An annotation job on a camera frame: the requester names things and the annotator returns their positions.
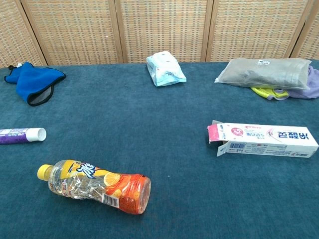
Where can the white pink toothpaste box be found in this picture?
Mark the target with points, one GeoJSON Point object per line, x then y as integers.
{"type": "Point", "coordinates": [261, 139]}

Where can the purple white toothpaste tube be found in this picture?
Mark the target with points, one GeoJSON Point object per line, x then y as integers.
{"type": "Point", "coordinates": [15, 135]}

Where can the teal felt table cover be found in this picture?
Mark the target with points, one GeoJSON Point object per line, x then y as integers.
{"type": "Point", "coordinates": [159, 124]}

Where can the light blue wet wipes pack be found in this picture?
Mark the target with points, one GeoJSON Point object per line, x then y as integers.
{"type": "Point", "coordinates": [164, 69]}

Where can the orange label drink bottle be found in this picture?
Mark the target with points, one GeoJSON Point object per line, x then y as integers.
{"type": "Point", "coordinates": [99, 186]}

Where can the woven wood screen panel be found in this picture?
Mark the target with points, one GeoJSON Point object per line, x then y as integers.
{"type": "Point", "coordinates": [74, 30]}
{"type": "Point", "coordinates": [256, 25]}
{"type": "Point", "coordinates": [12, 37]}
{"type": "Point", "coordinates": [311, 42]}
{"type": "Point", "coordinates": [162, 25]}

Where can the yellow-green cloth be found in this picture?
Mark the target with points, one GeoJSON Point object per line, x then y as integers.
{"type": "Point", "coordinates": [261, 91]}

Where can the grey translucent zip bag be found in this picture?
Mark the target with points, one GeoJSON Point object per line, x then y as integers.
{"type": "Point", "coordinates": [261, 72]}

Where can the blue cloth black trim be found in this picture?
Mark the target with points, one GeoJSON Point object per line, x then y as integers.
{"type": "Point", "coordinates": [32, 77]}

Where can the lavender cloth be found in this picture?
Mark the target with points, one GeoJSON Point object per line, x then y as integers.
{"type": "Point", "coordinates": [311, 89]}

